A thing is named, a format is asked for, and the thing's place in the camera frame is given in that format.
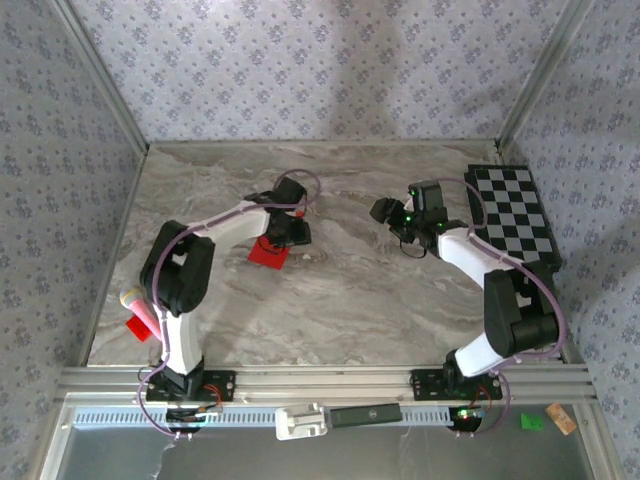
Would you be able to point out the red paper sheet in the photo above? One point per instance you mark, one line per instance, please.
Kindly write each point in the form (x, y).
(267, 259)

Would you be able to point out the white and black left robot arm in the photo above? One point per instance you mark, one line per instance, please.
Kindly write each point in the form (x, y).
(175, 270)

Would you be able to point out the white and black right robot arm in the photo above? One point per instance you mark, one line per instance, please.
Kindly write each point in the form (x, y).
(515, 320)

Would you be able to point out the steel sheet panel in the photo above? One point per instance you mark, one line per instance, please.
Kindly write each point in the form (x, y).
(350, 455)

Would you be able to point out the aluminium table edge strip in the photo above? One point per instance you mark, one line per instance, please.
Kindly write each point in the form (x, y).
(325, 143)

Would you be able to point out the black and grey chessboard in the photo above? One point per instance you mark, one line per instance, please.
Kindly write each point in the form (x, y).
(520, 210)

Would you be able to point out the pink toy microphone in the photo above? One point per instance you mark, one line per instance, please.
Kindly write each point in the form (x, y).
(142, 312)

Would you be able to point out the small red block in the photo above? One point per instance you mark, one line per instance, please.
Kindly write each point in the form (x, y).
(136, 330)

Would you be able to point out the white plastic holder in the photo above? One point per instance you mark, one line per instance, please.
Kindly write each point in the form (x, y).
(300, 422)

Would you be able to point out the black rectangular device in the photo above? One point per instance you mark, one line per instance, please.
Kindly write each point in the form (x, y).
(365, 416)

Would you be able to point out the black round controller board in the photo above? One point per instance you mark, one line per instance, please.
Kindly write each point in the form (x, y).
(182, 416)
(465, 420)

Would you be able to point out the small green object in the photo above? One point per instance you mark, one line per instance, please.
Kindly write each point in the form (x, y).
(531, 422)

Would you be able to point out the small brown object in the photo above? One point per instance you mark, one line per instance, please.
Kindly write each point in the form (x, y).
(561, 419)

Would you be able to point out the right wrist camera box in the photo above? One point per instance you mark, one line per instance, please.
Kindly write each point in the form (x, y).
(410, 202)

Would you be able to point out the aluminium front rail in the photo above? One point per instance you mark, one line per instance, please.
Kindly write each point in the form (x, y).
(325, 382)

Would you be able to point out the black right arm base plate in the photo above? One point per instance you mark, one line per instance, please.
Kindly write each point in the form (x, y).
(425, 385)

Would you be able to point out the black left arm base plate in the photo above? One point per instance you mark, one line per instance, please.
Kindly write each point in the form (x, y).
(222, 385)

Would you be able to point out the aluminium frame post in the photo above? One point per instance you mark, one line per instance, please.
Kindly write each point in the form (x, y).
(107, 80)
(540, 75)

